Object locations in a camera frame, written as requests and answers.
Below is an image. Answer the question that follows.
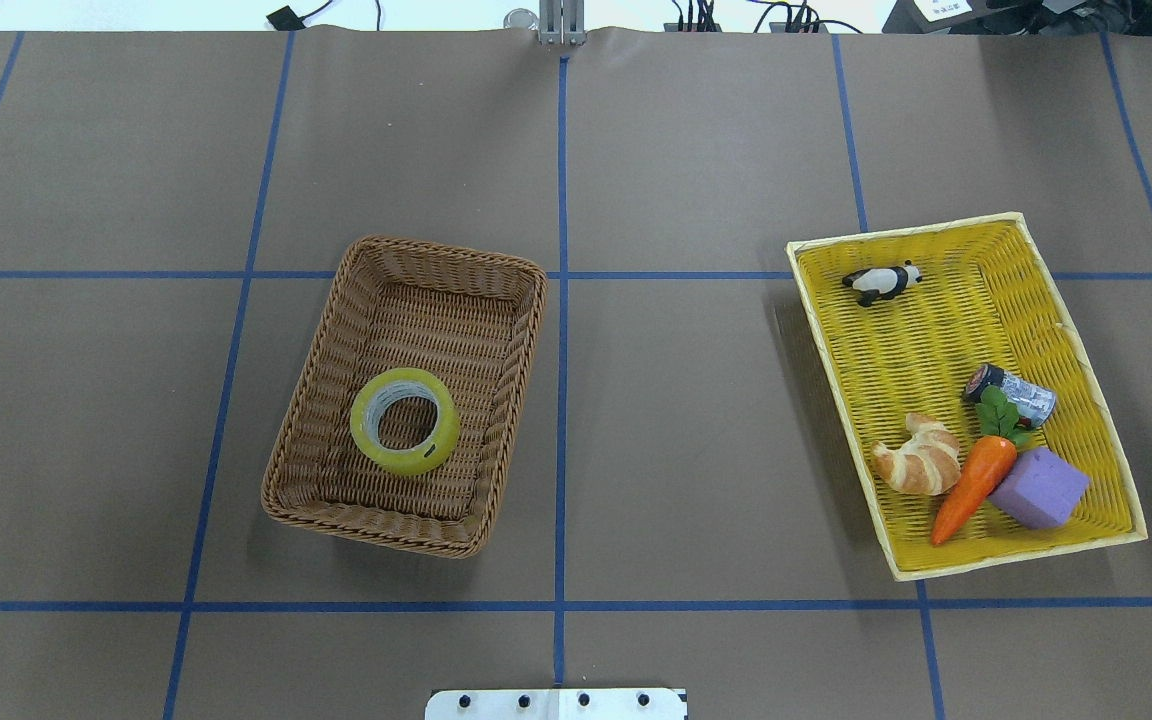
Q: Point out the yellow tape roll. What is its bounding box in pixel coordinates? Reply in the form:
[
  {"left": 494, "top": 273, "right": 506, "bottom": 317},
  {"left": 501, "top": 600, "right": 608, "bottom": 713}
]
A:
[{"left": 348, "top": 366, "right": 461, "bottom": 477}]

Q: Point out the brown wicker basket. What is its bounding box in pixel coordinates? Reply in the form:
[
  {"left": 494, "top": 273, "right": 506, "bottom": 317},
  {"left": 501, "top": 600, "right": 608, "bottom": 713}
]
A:
[{"left": 262, "top": 236, "right": 548, "bottom": 559}]

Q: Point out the yellow plastic basket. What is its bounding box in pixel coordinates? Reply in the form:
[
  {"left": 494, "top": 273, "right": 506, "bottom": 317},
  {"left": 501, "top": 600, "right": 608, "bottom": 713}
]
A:
[{"left": 786, "top": 211, "right": 1149, "bottom": 582}]

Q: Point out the toy panda figure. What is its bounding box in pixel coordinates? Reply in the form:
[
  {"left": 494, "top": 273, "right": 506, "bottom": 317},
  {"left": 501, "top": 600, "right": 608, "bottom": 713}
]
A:
[{"left": 841, "top": 260, "right": 924, "bottom": 306}]

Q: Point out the black power strip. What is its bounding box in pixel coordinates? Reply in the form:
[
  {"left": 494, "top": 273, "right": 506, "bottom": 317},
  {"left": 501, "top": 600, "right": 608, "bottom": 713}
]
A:
[{"left": 660, "top": 12, "right": 829, "bottom": 35}]

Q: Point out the toy croissant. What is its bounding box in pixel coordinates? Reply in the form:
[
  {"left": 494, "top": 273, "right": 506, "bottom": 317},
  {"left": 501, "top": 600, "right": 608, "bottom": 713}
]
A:
[{"left": 870, "top": 414, "right": 963, "bottom": 497}]

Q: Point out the white mounting plate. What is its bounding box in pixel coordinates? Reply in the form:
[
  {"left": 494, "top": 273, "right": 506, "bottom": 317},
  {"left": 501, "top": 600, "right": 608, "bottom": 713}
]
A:
[{"left": 424, "top": 687, "right": 690, "bottom": 719}]

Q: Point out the toy carrot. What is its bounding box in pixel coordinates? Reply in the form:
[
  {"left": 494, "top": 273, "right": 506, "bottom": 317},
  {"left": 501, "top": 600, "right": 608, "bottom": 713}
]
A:
[{"left": 931, "top": 386, "right": 1030, "bottom": 546}]

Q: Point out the purple foam block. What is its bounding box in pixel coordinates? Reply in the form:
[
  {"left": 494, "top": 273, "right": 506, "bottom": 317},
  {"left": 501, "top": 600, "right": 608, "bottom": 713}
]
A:
[{"left": 988, "top": 446, "right": 1091, "bottom": 530}]

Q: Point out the aluminium frame post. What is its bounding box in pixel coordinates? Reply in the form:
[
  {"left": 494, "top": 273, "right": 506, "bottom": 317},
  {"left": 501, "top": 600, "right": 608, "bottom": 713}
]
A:
[{"left": 536, "top": 0, "right": 588, "bottom": 46}]

